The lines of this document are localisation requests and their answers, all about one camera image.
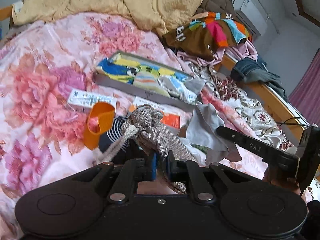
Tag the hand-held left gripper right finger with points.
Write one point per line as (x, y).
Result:
(171, 166)

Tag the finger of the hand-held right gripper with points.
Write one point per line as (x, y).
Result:
(250, 145)

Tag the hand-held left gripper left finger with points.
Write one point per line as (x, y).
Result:
(153, 166)

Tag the grey metal tray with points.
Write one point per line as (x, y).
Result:
(140, 93)

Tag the orange yellow striped sock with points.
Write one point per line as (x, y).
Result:
(145, 80)

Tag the cream damask satin blanket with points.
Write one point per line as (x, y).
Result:
(255, 115)

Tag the orange white medicine box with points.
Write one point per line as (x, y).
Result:
(172, 120)

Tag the navy white striped sock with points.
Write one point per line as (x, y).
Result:
(115, 132)

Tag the pink curtain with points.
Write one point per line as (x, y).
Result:
(307, 90)

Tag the blue jeans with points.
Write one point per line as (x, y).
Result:
(250, 70)

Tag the small white box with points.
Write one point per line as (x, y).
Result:
(87, 98)

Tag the light pink cloth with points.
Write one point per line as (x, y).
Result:
(245, 50)

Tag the cartoon print towel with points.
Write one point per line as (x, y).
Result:
(112, 70)

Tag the brown colourful striped shirt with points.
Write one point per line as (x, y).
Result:
(195, 42)

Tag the white air conditioner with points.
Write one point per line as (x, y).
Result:
(252, 17)

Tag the pink floral bedsheet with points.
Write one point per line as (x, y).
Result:
(37, 80)

